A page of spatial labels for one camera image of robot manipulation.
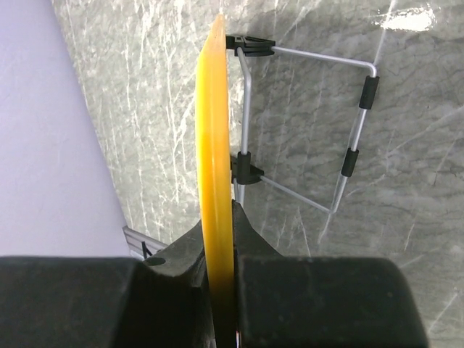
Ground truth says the yellow framed whiteboard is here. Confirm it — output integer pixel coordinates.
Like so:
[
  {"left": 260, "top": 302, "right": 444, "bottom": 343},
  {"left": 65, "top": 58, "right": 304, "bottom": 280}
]
[{"left": 195, "top": 14, "right": 236, "bottom": 347}]

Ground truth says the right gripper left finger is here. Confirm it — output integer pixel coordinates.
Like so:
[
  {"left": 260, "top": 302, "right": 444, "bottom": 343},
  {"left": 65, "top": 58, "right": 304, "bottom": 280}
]
[{"left": 1, "top": 225, "right": 214, "bottom": 347}]

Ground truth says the right side aluminium rail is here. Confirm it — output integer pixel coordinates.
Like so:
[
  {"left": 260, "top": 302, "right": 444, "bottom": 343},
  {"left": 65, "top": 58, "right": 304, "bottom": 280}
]
[{"left": 123, "top": 226, "right": 167, "bottom": 260}]

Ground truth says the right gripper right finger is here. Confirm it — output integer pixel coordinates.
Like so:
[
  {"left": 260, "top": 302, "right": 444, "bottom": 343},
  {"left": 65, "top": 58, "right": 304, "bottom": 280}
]
[{"left": 232, "top": 203, "right": 428, "bottom": 347}]

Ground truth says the whiteboard wire stand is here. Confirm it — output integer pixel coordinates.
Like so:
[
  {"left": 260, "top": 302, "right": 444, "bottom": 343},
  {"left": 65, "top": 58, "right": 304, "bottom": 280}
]
[{"left": 225, "top": 34, "right": 381, "bottom": 215}]

